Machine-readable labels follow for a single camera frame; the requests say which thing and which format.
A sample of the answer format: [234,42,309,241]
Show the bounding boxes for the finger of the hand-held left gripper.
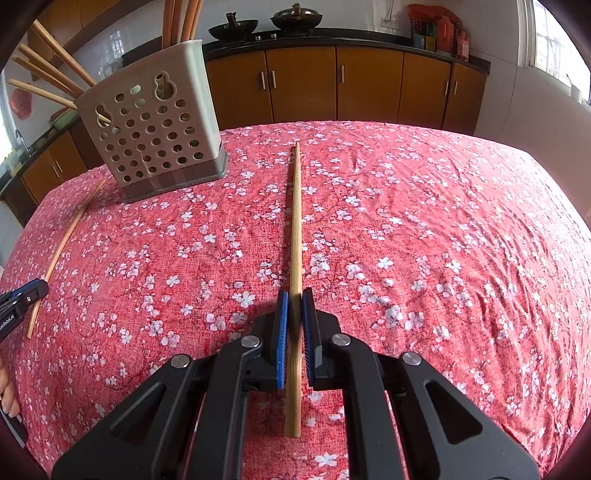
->
[0,278,49,324]

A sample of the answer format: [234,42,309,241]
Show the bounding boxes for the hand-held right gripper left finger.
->
[51,290,291,480]

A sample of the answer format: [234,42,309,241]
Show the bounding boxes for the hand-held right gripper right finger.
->
[301,288,541,480]

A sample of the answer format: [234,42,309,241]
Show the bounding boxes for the beige perforated chopstick holder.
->
[74,39,230,204]

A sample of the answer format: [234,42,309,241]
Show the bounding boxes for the person's left hand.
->
[0,355,22,418]

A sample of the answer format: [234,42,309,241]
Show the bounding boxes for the red floral tablecloth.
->
[0,121,591,480]

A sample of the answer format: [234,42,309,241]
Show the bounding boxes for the red plastic bag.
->
[10,88,34,121]

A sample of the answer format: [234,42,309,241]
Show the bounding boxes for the wooden kitchen cabinet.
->
[0,45,488,222]

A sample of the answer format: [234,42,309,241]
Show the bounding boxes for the black wok with lid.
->
[270,2,324,31]

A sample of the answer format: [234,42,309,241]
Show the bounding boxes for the red packages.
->
[407,4,471,63]

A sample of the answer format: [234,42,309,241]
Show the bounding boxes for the bright window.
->
[529,0,591,107]

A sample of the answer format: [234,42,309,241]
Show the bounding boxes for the wooden wall cabinet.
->
[34,0,121,56]

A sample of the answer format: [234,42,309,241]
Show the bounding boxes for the black wok with handle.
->
[208,11,260,40]

